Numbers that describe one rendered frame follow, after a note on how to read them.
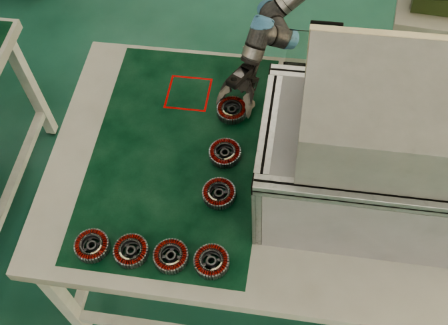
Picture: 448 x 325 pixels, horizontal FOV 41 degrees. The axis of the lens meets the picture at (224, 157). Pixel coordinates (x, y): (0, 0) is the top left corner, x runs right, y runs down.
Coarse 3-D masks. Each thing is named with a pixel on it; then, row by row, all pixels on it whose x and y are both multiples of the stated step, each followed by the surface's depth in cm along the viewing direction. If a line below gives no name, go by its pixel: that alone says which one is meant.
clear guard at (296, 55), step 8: (296, 32) 194; (304, 32) 194; (288, 40) 193; (296, 40) 192; (304, 40) 192; (288, 48) 191; (296, 48) 191; (304, 48) 190; (288, 56) 189; (296, 56) 189; (304, 56) 189; (288, 64) 187; (296, 64) 187; (304, 64) 187
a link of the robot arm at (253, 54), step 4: (244, 48) 208; (248, 48) 206; (252, 48) 213; (244, 52) 208; (248, 52) 206; (252, 52) 206; (256, 52) 206; (260, 52) 206; (264, 52) 208; (244, 56) 207; (248, 56) 207; (252, 56) 206; (256, 56) 206; (260, 56) 207; (252, 60) 207; (256, 60) 207; (260, 60) 208
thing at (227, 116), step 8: (232, 96) 217; (224, 104) 215; (232, 104) 217; (240, 104) 215; (224, 112) 213; (232, 112) 214; (240, 112) 213; (224, 120) 212; (232, 120) 212; (240, 120) 213
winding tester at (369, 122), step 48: (336, 48) 156; (384, 48) 155; (432, 48) 154; (336, 96) 148; (384, 96) 147; (432, 96) 146; (336, 144) 140; (384, 144) 139; (432, 144) 138; (384, 192) 154; (432, 192) 150
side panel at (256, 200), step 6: (252, 198) 163; (258, 198) 163; (252, 204) 166; (258, 204) 166; (252, 210) 169; (258, 210) 169; (252, 216) 173; (258, 216) 172; (252, 222) 176; (258, 222) 175; (252, 228) 179; (258, 228) 179; (252, 234) 183; (258, 234) 182; (252, 240) 187; (258, 240) 186
